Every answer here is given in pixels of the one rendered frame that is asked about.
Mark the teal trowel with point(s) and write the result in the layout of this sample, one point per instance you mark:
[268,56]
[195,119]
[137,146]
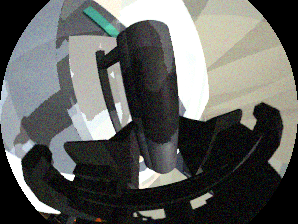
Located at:
[101,22]

